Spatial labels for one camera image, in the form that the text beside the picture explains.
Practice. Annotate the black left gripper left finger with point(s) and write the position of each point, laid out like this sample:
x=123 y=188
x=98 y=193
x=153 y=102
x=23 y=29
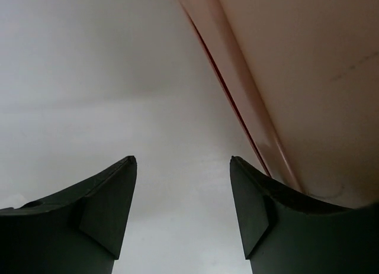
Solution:
x=79 y=229

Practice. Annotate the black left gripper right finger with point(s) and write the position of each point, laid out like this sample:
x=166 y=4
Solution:
x=285 y=231

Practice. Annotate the pink hard-shell suitcase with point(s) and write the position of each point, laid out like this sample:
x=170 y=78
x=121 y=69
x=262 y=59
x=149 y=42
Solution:
x=302 y=77

